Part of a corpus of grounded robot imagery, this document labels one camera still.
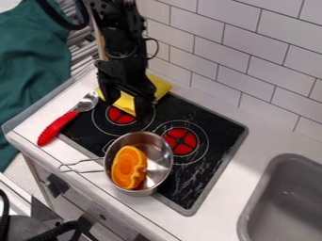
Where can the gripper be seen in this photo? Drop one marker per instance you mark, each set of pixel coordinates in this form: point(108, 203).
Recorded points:
point(122, 73)

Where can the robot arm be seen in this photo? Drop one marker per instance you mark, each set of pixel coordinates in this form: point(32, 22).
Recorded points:
point(119, 22)

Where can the toy stove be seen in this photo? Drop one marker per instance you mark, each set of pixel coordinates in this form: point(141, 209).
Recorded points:
point(161, 139)

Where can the silver pot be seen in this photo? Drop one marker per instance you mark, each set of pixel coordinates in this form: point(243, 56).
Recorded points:
point(144, 163)

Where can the yellow cloth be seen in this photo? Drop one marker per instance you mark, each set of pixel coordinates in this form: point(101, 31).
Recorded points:
point(157, 89)

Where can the orange toy slice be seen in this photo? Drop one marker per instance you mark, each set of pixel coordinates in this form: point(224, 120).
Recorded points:
point(128, 168)

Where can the green cloth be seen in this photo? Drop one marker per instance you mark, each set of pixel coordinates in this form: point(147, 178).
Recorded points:
point(29, 69)

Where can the toy sink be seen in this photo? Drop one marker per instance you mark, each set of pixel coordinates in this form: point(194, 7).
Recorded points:
point(283, 200)

